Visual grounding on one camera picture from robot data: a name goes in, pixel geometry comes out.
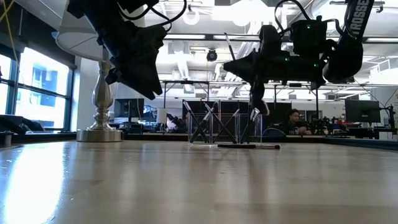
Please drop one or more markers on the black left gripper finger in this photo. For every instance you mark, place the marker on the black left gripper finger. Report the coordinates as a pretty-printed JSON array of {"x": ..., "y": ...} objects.
[
  {"x": 121, "y": 76},
  {"x": 146, "y": 84}
]

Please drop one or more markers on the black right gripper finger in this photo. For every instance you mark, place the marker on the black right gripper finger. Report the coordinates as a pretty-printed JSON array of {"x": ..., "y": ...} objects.
[{"x": 245, "y": 68}]

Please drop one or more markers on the clear acrylic brush organizer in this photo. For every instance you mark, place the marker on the clear acrylic brush organizer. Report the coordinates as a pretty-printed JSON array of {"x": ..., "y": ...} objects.
[{"x": 211, "y": 127}]

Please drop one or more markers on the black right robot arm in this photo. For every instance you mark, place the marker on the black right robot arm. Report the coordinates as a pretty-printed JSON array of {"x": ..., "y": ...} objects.
[{"x": 348, "y": 62}]

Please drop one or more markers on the table lamp with white shade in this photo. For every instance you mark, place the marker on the table lamp with white shade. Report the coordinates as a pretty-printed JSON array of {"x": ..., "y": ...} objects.
[{"x": 101, "y": 93}]

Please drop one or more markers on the black computer monitor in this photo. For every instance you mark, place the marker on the black computer monitor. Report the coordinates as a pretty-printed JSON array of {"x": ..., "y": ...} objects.
[
  {"x": 127, "y": 107},
  {"x": 362, "y": 111}
]

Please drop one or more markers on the small white lampshade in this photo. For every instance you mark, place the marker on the small white lampshade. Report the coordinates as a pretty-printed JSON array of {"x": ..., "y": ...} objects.
[{"x": 161, "y": 115}]

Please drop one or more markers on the rig beam with light strips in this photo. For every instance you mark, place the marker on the rig beam with light strips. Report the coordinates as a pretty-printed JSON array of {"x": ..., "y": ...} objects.
[{"x": 186, "y": 36}]

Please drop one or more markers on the blue chair back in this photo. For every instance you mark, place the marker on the blue chair back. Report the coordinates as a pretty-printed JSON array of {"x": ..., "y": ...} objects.
[{"x": 273, "y": 133}]

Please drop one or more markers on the black background robot equipment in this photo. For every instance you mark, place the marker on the black background robot equipment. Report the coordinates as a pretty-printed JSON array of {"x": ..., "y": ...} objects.
[{"x": 326, "y": 123}]

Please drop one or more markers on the black curved object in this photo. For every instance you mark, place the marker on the black curved object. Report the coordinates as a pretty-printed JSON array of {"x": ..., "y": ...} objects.
[{"x": 15, "y": 123}]

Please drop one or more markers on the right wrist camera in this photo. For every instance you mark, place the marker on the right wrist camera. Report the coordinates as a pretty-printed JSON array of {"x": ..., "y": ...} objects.
[{"x": 270, "y": 39}]

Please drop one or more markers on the black ceiling dome camera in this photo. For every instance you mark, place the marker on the black ceiling dome camera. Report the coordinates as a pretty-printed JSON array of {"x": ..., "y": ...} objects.
[{"x": 211, "y": 55}]

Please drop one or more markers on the black background rig frame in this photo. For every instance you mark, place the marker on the black background rig frame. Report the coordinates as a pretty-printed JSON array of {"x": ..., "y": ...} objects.
[
  {"x": 186, "y": 82},
  {"x": 316, "y": 102}
]

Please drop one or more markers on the black aluminium table frame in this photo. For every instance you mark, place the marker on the black aluminium table frame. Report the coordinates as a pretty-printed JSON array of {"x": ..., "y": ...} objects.
[{"x": 155, "y": 137}]

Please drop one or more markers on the window with dark frame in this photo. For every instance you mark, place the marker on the window with dark frame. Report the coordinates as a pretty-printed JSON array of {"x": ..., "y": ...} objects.
[{"x": 43, "y": 77}]

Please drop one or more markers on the grey metal post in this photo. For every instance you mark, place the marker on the grey metal post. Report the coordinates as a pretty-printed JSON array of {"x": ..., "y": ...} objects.
[{"x": 5, "y": 138}]

